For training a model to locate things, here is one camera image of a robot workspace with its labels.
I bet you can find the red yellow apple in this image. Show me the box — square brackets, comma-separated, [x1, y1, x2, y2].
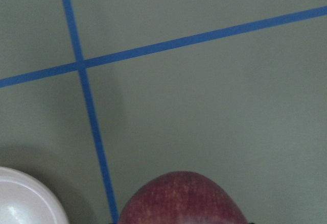
[118, 171, 248, 223]

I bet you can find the pink bowl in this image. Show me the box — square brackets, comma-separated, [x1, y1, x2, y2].
[1, 167, 69, 224]

